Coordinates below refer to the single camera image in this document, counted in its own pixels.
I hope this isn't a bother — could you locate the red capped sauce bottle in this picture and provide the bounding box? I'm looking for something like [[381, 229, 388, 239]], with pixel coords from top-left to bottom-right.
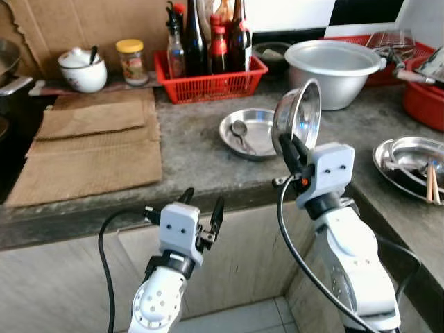
[[209, 14, 230, 76]]

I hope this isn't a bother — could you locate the wide round steel plate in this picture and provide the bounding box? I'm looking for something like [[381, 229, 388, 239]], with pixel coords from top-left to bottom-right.
[[373, 142, 444, 203]]

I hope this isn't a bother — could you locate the round steel bowl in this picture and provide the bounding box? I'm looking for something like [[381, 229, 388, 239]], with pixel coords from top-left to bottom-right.
[[272, 78, 323, 159]]

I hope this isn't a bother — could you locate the folded brown cardboard mat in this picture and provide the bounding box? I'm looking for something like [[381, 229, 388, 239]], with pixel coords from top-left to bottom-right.
[[3, 88, 164, 208]]

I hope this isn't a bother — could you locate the clear bottle black nozzle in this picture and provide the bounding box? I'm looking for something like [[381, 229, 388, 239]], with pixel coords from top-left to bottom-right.
[[165, 3, 188, 79]]

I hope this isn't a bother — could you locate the glass jar yellow lid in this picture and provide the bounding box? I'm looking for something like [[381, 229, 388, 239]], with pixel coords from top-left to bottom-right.
[[115, 38, 147, 87]]

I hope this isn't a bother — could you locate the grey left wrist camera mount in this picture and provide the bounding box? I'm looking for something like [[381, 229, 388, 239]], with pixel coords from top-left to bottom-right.
[[158, 202, 203, 259]]

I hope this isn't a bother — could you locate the dark round bowl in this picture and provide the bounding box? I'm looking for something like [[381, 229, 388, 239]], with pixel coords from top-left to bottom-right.
[[252, 42, 293, 75]]

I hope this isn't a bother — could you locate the large aluminium pot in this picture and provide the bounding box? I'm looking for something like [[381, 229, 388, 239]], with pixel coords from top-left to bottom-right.
[[284, 40, 387, 112]]

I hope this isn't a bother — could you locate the dark bottle white label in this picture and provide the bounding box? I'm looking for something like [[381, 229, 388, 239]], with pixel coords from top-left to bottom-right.
[[229, 0, 253, 72]]

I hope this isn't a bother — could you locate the wooden chopstick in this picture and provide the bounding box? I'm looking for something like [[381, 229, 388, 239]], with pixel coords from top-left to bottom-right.
[[432, 164, 442, 204], [425, 164, 436, 203]]

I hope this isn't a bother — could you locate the tall dark glass bottle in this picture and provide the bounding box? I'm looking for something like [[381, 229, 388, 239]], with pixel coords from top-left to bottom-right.
[[183, 0, 210, 77]]

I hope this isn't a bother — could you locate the torn brown cardboard sheet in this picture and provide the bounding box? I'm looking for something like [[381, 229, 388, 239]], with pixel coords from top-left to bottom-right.
[[0, 0, 174, 78]]

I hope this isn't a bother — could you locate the black gas stove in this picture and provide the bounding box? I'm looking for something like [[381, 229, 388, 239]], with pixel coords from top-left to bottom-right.
[[0, 94, 32, 202]]

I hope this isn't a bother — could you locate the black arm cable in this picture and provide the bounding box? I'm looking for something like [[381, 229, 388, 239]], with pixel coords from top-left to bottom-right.
[[273, 177, 375, 333], [98, 207, 162, 333], [375, 232, 422, 313]]

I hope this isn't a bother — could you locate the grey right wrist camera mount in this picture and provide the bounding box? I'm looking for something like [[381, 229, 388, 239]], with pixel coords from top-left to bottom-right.
[[298, 142, 356, 205]]

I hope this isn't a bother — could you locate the small red plastic basket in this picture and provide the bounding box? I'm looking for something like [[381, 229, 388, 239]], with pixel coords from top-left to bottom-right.
[[153, 50, 270, 105]]

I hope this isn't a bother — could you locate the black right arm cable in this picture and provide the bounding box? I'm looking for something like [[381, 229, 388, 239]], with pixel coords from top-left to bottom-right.
[[273, 177, 375, 333], [375, 232, 422, 313]]

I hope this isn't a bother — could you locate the white ceramic lidded jar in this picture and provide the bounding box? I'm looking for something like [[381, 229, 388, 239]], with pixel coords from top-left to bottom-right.
[[57, 46, 108, 94]]

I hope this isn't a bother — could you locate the red plastic basin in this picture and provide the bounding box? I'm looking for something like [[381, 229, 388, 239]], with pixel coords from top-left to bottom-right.
[[402, 82, 444, 133]]

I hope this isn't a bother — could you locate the steel spoon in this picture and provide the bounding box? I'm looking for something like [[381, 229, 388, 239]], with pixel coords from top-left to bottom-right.
[[384, 154, 420, 176], [230, 119, 257, 156]]

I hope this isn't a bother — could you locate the large red plastic basket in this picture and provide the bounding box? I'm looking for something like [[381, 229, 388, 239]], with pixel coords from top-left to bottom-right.
[[325, 33, 438, 88]]

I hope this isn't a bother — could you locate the grey metal pan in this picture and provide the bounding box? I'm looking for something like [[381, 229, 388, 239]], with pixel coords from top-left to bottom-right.
[[0, 38, 35, 98]]

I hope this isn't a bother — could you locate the steel wire grill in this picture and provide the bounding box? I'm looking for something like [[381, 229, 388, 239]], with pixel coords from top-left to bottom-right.
[[366, 28, 417, 62]]

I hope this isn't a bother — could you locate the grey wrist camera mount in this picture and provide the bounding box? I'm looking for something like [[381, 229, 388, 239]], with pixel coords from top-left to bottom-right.
[[158, 202, 203, 259], [298, 142, 356, 205]]

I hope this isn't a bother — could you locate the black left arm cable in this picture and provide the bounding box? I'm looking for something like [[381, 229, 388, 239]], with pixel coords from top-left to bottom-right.
[[98, 207, 162, 333]]

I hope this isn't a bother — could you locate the white handled utensil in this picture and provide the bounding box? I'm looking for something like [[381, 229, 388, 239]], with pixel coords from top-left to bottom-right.
[[387, 66, 444, 87]]

